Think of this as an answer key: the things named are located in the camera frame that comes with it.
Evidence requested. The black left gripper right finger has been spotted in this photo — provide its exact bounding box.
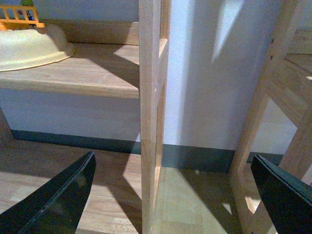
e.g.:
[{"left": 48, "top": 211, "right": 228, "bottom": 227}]
[{"left": 251, "top": 155, "right": 312, "bottom": 234}]

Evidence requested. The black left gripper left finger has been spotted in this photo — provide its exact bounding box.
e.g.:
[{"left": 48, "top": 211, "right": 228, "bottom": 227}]
[{"left": 0, "top": 152, "right": 96, "bottom": 234}]

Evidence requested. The cream plastic toy base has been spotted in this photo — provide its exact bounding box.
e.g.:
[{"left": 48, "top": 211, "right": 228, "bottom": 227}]
[{"left": 0, "top": 24, "right": 76, "bottom": 72}]

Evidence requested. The light wooden shelf unit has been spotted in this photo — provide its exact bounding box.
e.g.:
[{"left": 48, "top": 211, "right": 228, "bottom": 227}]
[{"left": 0, "top": 0, "right": 171, "bottom": 234}]

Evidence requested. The orange toy fence piece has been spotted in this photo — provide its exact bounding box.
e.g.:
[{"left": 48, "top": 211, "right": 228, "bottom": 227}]
[{"left": 0, "top": 5, "right": 45, "bottom": 31}]

